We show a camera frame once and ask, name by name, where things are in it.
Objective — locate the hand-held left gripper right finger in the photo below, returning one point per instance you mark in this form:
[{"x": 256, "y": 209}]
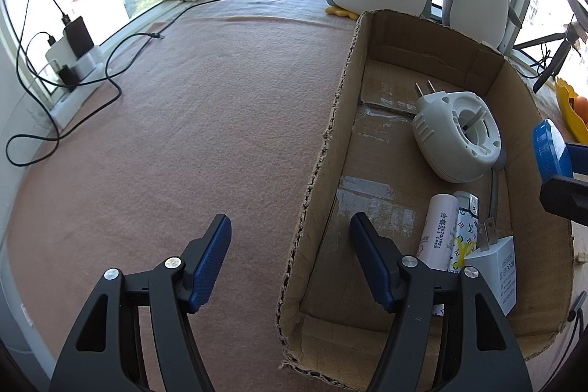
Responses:
[{"x": 372, "y": 263}]

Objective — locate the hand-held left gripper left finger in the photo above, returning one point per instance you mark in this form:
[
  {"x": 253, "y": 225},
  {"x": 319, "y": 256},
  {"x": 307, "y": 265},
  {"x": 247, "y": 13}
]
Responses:
[{"x": 209, "y": 263}]

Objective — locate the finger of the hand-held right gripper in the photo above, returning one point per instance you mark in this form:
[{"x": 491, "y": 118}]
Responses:
[{"x": 579, "y": 160}]

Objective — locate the white plastic bottle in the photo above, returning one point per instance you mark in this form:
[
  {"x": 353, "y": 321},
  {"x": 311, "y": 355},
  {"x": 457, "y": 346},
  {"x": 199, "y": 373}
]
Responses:
[{"x": 438, "y": 231}]

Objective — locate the grey spoon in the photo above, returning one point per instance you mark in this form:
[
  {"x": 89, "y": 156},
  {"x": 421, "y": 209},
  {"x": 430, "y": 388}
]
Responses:
[{"x": 494, "y": 194}]

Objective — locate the white patterned lighter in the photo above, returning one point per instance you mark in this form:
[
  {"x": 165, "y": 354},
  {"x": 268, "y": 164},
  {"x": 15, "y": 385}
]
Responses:
[{"x": 466, "y": 226}]

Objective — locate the cardboard box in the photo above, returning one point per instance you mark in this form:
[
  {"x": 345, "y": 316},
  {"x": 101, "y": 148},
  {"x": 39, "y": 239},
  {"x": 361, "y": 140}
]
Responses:
[{"x": 390, "y": 144}]

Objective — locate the white USB charger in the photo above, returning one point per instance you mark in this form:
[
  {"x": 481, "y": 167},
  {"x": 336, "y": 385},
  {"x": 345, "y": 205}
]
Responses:
[{"x": 498, "y": 272}]

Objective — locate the yellow leaf-shaped tray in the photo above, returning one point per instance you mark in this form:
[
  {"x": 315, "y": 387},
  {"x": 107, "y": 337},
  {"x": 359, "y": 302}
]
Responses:
[{"x": 567, "y": 109}]

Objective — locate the orange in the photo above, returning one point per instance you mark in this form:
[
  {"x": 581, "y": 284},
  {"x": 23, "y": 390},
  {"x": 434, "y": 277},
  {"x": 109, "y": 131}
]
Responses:
[{"x": 582, "y": 103}]

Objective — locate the black tripod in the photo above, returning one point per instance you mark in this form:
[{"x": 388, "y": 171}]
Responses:
[{"x": 556, "y": 52}]

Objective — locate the white plug-in mosquito repeller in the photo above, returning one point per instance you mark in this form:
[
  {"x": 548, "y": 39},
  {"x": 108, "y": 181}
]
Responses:
[{"x": 441, "y": 135}]

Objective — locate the beige felt mat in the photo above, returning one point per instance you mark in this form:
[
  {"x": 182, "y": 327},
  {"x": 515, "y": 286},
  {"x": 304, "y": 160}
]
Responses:
[{"x": 183, "y": 121}]

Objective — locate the white power strip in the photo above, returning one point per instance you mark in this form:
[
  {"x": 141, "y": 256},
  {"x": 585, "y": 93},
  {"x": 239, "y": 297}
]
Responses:
[{"x": 85, "y": 66}]

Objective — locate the black charger plug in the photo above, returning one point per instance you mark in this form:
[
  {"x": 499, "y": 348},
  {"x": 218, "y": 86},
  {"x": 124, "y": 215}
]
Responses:
[{"x": 69, "y": 75}]

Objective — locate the black power bank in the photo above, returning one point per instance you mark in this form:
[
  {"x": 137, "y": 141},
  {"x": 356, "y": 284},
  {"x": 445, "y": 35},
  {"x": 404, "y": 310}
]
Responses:
[{"x": 78, "y": 36}]

